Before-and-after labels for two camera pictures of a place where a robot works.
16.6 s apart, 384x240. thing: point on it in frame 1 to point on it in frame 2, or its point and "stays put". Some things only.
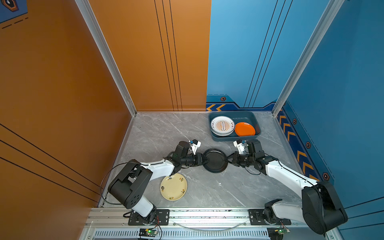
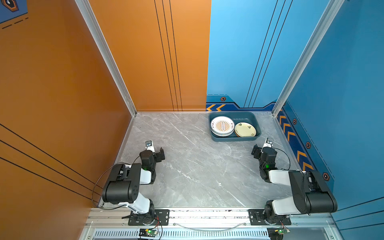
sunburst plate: [222, 126] stays put
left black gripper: [198, 159] to [157, 156]
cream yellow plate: [173, 187] to [244, 129]
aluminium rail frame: [113, 223] stays put
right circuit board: [277, 233] stays put
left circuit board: [147, 233] stays put
